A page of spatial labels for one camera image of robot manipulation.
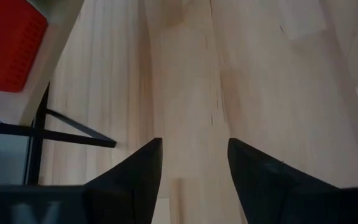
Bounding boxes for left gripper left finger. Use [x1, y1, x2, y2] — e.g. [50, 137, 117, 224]
[83, 137, 164, 224]

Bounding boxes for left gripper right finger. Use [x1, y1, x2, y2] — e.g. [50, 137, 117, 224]
[227, 137, 344, 224]

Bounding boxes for red plastic slotted basket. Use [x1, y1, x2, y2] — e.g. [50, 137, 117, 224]
[0, 0, 49, 93]

